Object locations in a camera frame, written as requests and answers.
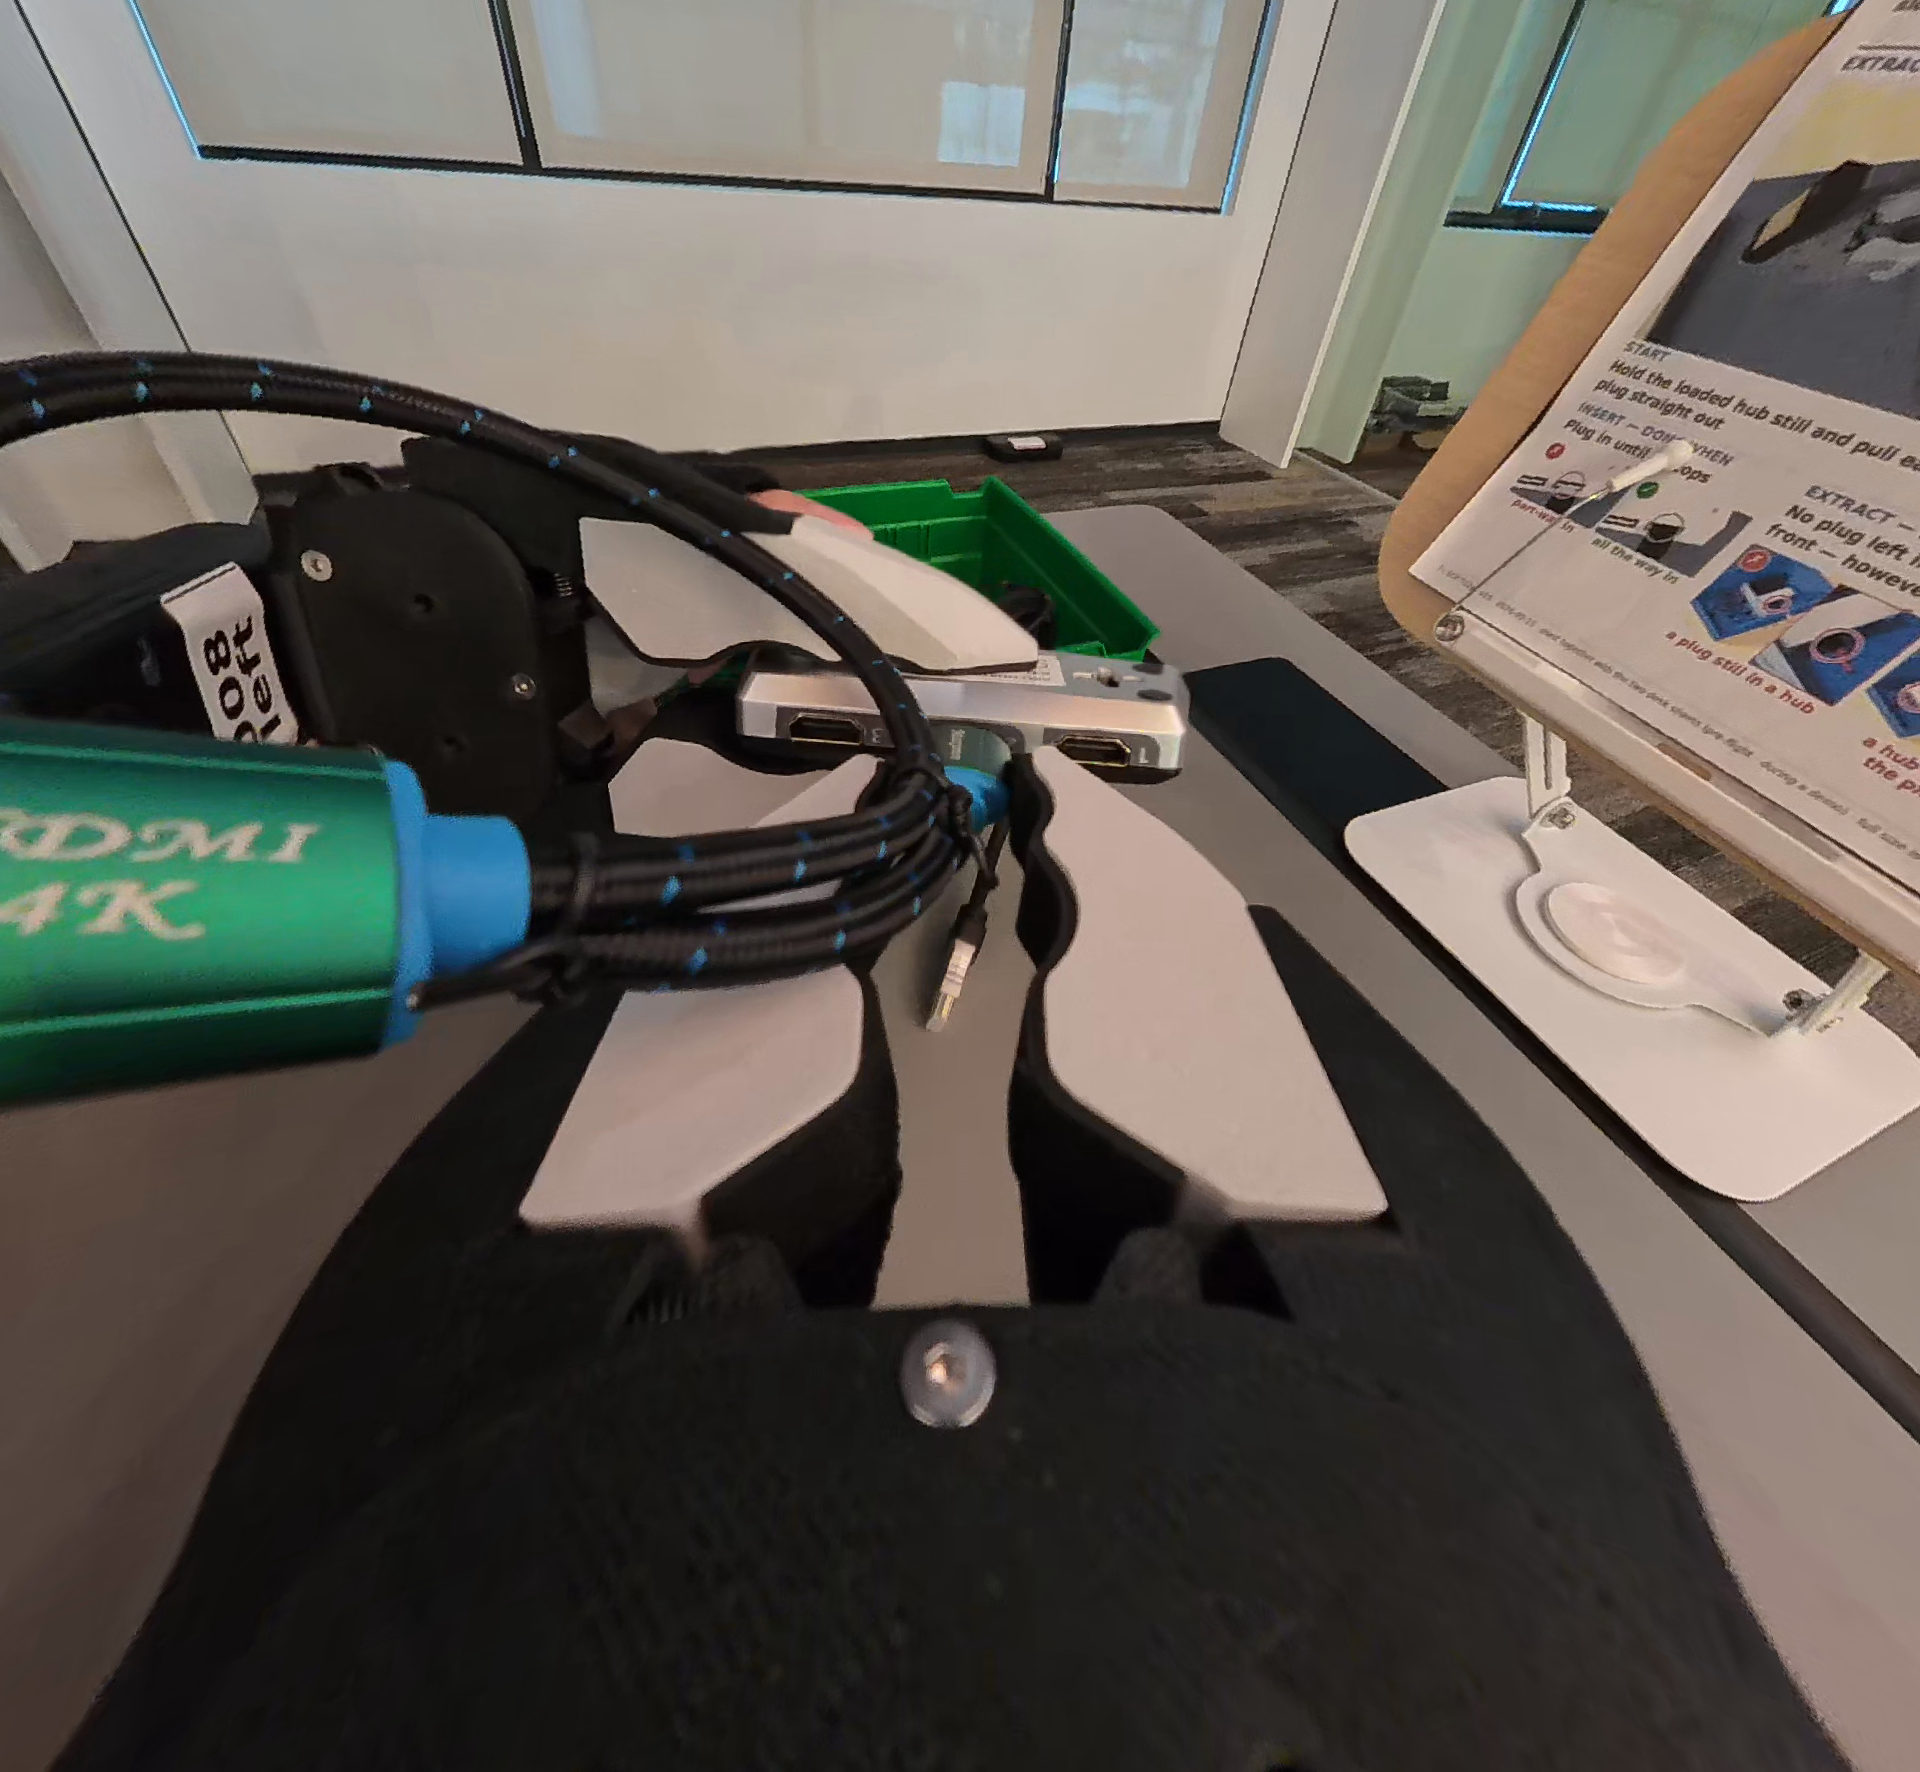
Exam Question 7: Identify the black mat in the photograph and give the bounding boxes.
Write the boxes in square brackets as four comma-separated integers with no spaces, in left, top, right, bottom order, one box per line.
[1186,651,1534,871]

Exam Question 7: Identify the white stand base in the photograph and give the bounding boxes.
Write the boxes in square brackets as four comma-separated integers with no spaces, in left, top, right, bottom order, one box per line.
[1343,764,1920,1202]

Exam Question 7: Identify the thin black hub lead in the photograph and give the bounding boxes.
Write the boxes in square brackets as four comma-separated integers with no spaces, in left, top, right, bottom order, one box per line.
[922,843,1011,1032]

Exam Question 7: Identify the silver port hub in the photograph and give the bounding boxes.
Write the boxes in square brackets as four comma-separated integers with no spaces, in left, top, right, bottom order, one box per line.
[734,645,1190,770]

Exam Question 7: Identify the braided hdmi cable green plugs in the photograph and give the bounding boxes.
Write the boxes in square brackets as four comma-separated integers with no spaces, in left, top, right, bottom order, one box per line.
[0,347,1040,1101]

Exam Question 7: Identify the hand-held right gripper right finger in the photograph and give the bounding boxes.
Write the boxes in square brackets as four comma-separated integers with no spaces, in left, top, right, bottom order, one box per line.
[1003,750,1390,1233]

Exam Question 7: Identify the person's left hand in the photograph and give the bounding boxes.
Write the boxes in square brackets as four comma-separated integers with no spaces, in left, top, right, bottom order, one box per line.
[715,477,891,550]

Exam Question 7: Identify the printed instruction sheet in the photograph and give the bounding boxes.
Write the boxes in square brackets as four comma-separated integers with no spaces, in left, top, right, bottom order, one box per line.
[1409,0,1920,895]

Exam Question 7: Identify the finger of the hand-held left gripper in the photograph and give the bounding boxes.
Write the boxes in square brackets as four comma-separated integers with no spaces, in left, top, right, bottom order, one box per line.
[580,514,1040,675]

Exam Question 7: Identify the green plastic bin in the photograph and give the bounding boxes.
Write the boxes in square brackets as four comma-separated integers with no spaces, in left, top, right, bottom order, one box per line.
[813,474,1165,668]

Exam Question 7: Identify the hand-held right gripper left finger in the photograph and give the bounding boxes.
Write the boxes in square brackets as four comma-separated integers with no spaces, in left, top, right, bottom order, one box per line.
[518,743,901,1240]

